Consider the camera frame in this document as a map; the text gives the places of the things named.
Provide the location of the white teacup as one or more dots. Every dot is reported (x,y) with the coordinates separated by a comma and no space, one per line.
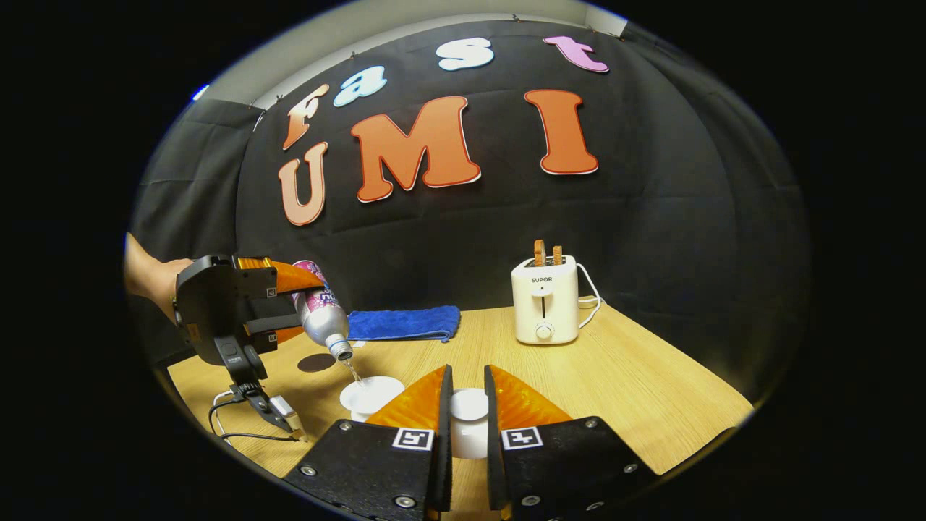
(369,396)

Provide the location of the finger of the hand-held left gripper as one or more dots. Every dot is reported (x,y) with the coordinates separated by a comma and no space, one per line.
(271,324)
(289,276)

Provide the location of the black backdrop cloth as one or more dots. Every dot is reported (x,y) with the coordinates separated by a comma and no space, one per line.
(463,239)

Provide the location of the dark round coaster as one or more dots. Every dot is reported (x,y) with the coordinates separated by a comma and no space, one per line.
(315,363)

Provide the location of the silver water bottle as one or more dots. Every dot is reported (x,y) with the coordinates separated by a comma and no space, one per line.
(322,315)

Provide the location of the blue towel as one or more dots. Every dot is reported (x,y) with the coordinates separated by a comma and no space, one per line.
(405,323)

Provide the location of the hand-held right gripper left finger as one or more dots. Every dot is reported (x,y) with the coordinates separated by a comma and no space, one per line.
(445,441)

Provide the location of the toast slice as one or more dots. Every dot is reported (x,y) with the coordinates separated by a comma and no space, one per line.
(539,253)
(557,255)

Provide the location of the white teacup lid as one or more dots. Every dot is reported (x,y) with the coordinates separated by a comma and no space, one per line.
(469,420)

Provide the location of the white toaster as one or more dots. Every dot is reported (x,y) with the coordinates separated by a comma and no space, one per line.
(544,304)

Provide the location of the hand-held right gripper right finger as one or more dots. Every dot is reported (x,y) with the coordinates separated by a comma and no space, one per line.
(493,449)

